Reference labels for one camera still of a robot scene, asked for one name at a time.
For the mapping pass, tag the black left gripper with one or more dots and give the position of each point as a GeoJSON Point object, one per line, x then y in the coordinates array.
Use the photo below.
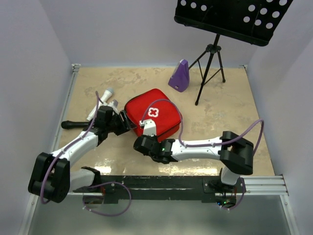
{"type": "Point", "coordinates": [127, 124]}

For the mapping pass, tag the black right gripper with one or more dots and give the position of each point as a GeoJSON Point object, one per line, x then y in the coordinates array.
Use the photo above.
{"type": "Point", "coordinates": [153, 137]}

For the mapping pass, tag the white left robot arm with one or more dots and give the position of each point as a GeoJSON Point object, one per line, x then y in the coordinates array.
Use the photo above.
{"type": "Point", "coordinates": [51, 178]}

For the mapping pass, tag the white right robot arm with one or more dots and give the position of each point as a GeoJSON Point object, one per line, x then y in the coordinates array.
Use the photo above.
{"type": "Point", "coordinates": [235, 152]}

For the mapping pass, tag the white microphone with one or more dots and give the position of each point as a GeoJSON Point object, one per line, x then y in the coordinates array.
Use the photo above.
{"type": "Point", "coordinates": [103, 101]}

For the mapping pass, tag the black microphone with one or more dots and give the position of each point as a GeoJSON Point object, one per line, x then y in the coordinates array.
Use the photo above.
{"type": "Point", "coordinates": [68, 125]}

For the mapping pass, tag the purple metronome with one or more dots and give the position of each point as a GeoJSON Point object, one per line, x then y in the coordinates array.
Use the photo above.
{"type": "Point", "coordinates": [180, 79]}

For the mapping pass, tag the black music stand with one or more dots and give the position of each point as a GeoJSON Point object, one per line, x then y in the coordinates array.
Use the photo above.
{"type": "Point", "coordinates": [249, 21]}

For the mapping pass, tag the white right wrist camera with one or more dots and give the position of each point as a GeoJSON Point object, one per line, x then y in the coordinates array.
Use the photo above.
{"type": "Point", "coordinates": [149, 127]}

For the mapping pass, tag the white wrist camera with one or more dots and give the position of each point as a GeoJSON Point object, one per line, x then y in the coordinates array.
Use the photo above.
{"type": "Point", "coordinates": [149, 127]}
{"type": "Point", "coordinates": [113, 104]}

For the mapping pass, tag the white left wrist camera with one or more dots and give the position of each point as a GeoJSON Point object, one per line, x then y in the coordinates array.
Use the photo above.
{"type": "Point", "coordinates": [113, 104]}

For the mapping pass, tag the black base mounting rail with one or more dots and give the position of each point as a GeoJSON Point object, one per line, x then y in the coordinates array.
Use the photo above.
{"type": "Point", "coordinates": [175, 188]}

